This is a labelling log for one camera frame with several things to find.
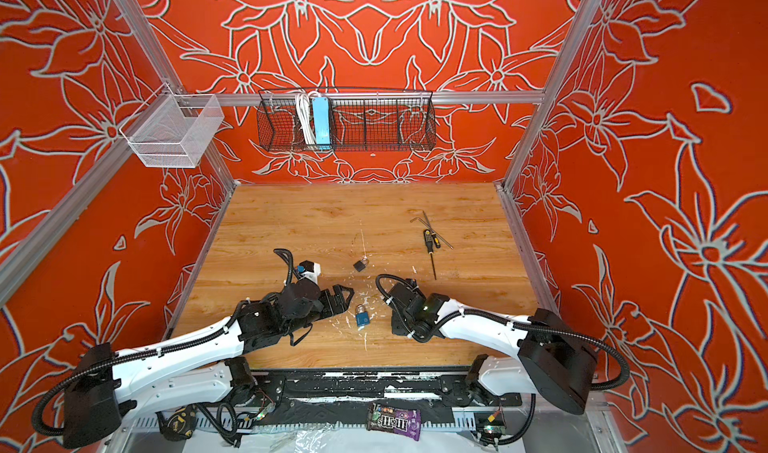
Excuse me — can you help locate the small green circuit board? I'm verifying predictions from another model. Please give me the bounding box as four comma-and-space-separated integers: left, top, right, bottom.
475, 413, 506, 449

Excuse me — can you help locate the light blue box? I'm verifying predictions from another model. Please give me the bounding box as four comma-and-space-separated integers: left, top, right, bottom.
312, 96, 331, 150

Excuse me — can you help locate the blue padlock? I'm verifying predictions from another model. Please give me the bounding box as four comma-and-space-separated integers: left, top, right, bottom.
355, 304, 370, 330

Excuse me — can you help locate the purple candy bag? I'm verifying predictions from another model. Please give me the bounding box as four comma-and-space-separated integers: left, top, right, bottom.
366, 403, 422, 441

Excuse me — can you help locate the black tape measure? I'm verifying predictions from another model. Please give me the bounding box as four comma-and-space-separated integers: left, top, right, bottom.
155, 404, 197, 442

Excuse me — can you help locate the silver hex key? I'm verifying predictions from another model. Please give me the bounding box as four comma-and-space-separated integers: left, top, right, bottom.
410, 213, 436, 238

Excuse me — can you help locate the white mesh basket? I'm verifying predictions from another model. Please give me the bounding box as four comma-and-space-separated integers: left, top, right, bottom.
119, 94, 224, 169

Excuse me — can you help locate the black wire wall basket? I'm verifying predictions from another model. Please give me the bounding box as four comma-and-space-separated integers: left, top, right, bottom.
256, 88, 437, 153

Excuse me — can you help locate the white cable bundle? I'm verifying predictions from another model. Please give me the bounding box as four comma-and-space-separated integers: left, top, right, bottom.
294, 91, 319, 148

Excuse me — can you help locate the thin metal pick tool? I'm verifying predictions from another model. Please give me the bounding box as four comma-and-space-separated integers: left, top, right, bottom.
421, 211, 454, 249

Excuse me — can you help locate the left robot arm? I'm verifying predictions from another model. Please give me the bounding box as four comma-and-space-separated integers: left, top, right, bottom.
31, 248, 354, 449

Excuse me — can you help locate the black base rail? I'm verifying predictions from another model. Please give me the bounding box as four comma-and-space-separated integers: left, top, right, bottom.
224, 366, 523, 431

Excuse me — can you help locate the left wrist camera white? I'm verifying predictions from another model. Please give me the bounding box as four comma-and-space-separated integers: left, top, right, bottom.
296, 260, 322, 284

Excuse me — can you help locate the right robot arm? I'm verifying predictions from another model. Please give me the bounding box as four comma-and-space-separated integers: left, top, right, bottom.
375, 273, 631, 415

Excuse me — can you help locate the black yellow screwdriver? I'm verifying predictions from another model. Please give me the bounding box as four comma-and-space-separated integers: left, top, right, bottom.
423, 229, 440, 279

